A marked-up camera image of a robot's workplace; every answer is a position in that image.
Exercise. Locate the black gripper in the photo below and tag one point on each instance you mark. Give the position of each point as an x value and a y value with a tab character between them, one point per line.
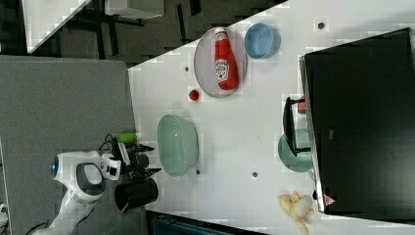
138	162

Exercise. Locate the green perforated strainer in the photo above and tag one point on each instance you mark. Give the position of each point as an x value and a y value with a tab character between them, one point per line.
178	144

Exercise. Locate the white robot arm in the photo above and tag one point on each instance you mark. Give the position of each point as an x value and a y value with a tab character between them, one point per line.
85	176

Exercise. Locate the green marker tube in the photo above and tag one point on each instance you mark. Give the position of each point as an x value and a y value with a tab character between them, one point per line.
128	137

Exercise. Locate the black cylinder cup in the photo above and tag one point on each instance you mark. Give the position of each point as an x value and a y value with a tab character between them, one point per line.
136	194

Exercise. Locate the small red toy berry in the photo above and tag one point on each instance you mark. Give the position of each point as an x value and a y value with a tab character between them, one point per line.
194	95

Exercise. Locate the grey foam board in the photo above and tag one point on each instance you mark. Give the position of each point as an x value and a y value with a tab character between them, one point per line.
51	106

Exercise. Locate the grey round plate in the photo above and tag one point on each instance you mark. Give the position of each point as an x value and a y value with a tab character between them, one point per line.
204	63

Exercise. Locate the red ketchup bottle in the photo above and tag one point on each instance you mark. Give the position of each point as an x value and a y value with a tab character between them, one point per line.
225	67

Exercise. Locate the green cup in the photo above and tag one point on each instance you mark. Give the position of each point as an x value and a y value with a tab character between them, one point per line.
301	162

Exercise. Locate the peeled toy banana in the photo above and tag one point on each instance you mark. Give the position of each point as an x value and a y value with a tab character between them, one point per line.
298	208

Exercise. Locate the blue bowl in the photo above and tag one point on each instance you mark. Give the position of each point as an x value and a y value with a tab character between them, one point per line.
262	41

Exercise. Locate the red toy strawberry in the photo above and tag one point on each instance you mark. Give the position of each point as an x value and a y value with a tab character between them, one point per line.
301	108

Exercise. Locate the black toaster oven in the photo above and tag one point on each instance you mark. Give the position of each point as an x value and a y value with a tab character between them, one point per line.
359	102

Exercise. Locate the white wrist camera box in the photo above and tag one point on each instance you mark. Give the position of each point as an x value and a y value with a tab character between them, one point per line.
110	167

